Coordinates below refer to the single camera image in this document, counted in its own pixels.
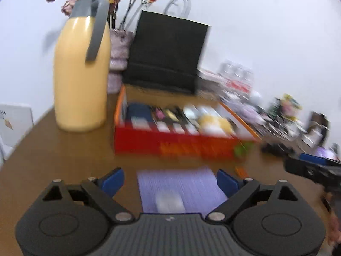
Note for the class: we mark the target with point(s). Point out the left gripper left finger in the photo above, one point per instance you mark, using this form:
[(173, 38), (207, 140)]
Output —
[(91, 200)]

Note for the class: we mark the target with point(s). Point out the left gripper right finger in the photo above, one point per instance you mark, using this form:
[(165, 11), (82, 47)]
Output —
[(243, 196)]

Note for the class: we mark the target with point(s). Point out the orange candy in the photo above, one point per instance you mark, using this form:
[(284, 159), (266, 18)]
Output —
[(241, 172)]

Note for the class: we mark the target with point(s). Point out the purple knitted cloth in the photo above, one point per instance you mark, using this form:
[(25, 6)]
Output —
[(179, 191)]

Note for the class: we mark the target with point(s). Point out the person right hand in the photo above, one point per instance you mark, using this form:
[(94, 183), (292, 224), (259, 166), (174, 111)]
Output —
[(332, 204)]

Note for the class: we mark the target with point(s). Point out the black pouch on table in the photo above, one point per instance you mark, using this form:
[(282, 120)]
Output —
[(277, 149)]

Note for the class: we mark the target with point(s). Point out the orange cardboard box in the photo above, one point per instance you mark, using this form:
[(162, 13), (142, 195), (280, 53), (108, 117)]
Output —
[(172, 134)]

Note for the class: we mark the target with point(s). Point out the navy blue pouch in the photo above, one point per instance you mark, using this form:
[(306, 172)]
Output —
[(139, 115)]

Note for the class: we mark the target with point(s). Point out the white robot speaker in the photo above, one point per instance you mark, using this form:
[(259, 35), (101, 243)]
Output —
[(255, 97)]

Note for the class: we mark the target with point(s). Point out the water bottle right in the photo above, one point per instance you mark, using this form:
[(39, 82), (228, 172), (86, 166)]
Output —
[(248, 81)]

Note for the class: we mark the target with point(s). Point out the water bottle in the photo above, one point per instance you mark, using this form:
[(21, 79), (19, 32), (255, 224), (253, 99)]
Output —
[(225, 71), (248, 81), (238, 78)]

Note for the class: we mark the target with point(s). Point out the water bottle middle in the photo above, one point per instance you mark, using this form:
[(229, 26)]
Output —
[(238, 78)]

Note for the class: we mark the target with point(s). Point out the water bottle left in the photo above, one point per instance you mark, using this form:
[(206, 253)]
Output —
[(225, 71)]

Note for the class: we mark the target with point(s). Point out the yellow thermos jug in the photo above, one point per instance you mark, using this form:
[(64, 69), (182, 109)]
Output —
[(81, 67)]

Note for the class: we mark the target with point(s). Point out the black paper shopping bag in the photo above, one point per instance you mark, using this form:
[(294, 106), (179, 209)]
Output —
[(165, 53)]

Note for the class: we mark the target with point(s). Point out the dried pink flower bouquet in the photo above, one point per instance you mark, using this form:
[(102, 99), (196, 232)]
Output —
[(121, 39)]

